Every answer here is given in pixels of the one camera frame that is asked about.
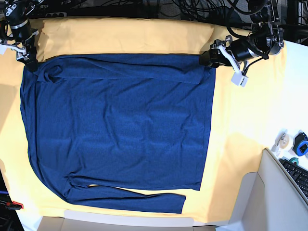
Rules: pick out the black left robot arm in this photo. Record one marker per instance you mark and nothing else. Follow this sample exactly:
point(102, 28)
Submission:
point(265, 38)

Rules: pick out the blue black tape roll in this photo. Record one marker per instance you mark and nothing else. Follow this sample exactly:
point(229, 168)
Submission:
point(300, 144)

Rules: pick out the black keyboard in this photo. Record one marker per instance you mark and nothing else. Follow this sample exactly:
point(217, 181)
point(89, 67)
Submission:
point(298, 174)

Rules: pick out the white tape dispenser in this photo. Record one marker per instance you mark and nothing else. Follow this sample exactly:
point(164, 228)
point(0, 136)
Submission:
point(283, 143)

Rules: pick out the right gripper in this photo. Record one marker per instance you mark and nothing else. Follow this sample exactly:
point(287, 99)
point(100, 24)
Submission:
point(26, 52)

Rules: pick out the blue long-sleeve shirt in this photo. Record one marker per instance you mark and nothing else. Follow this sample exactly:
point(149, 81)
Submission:
point(119, 131)

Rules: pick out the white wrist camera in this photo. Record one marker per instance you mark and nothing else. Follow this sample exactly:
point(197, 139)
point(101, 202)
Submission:
point(239, 79)
point(2, 49)

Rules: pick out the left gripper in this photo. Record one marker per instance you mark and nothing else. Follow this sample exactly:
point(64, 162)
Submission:
point(225, 55)

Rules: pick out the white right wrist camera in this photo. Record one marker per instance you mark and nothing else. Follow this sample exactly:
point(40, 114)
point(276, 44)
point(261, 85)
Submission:
point(2, 49)

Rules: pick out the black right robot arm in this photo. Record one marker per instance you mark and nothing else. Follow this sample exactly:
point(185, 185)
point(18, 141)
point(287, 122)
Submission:
point(16, 32)

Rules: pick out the red clamp bottom left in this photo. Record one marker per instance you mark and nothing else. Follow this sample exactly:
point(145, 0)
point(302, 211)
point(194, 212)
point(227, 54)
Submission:
point(14, 205)

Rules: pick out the black power strip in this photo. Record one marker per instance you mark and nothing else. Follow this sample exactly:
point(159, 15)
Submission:
point(56, 14)

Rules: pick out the small teal tape roll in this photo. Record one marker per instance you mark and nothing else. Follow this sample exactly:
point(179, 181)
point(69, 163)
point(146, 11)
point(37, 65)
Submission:
point(294, 160)

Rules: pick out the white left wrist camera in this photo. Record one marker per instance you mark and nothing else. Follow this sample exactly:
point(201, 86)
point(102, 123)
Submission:
point(239, 79)

